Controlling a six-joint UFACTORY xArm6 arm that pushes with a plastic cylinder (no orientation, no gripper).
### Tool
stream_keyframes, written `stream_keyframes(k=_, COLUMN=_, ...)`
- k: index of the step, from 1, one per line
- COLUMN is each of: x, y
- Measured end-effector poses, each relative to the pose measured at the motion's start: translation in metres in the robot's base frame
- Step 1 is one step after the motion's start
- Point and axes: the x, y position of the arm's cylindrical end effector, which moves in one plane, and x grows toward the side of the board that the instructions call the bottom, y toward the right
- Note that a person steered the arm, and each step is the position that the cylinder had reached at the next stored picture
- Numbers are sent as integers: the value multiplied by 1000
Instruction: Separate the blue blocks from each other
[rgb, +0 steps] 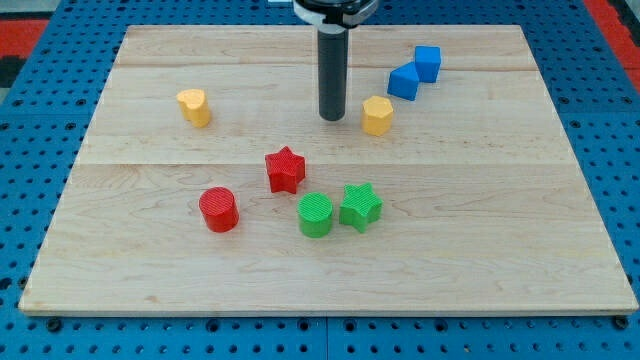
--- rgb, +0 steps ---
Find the blue cube block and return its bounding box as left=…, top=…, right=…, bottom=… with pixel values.
left=414, top=45, right=442, bottom=83

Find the yellow heart block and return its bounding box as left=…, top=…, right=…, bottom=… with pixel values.
left=176, top=89, right=211, bottom=128

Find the light wooden board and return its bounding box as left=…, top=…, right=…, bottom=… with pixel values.
left=19, top=25, right=638, bottom=317

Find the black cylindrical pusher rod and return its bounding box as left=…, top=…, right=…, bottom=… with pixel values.
left=317, top=30, right=349, bottom=121

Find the yellow hexagon block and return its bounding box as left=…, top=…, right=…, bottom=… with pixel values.
left=361, top=96, right=394, bottom=136

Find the red cylinder block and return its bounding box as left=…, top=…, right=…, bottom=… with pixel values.
left=198, top=187, right=239, bottom=233

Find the green cylinder block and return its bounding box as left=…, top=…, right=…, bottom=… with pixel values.
left=297, top=192, right=333, bottom=238

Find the green star block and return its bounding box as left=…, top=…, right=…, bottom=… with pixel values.
left=339, top=183, right=384, bottom=233

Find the black white robot end effector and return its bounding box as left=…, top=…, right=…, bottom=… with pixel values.
left=293, top=0, right=379, bottom=28

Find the blue triangular prism block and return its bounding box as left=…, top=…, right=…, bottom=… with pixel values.
left=387, top=62, right=420, bottom=101

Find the red star block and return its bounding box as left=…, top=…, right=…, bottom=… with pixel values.
left=265, top=146, right=306, bottom=194

